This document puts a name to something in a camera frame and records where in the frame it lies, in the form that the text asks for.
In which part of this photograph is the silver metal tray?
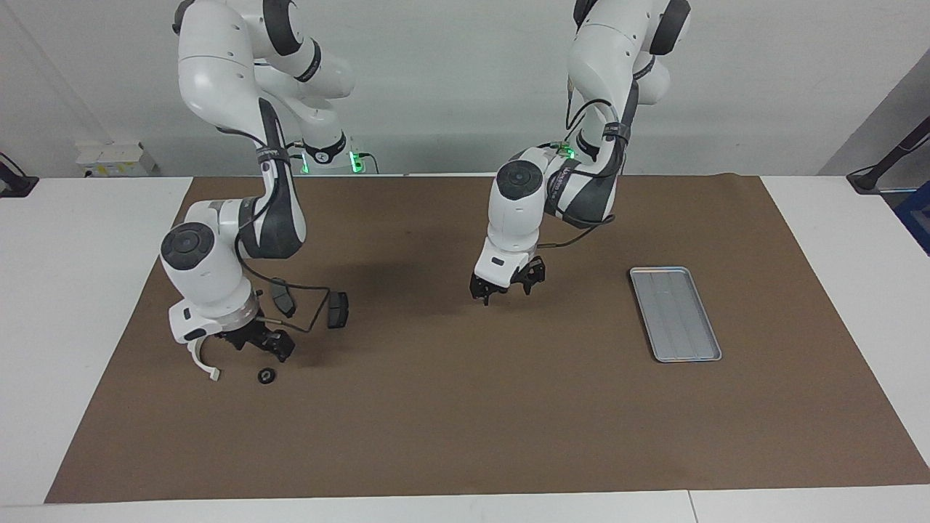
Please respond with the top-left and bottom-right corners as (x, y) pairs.
(629, 267), (723, 363)

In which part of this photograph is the elongated dark brake pad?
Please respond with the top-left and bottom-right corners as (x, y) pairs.
(270, 278), (297, 319)

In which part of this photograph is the brown table mat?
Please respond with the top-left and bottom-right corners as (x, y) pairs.
(45, 174), (930, 504)

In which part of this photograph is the black clamp stand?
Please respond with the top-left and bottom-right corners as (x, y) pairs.
(846, 116), (930, 194)
(0, 153), (39, 198)

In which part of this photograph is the blue box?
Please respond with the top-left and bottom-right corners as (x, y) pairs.
(895, 182), (930, 255)

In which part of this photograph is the white semicircular plastic bracket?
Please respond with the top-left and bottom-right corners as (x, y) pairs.
(187, 338), (221, 382)

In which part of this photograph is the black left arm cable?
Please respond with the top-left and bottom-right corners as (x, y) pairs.
(543, 80), (631, 249)

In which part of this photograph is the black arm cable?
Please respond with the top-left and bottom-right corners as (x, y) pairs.
(543, 80), (631, 249)
(234, 218), (333, 336)

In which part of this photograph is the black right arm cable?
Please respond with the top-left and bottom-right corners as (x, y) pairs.
(234, 218), (333, 336)

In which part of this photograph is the white wall power strip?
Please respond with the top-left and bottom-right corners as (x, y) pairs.
(75, 142), (157, 177)

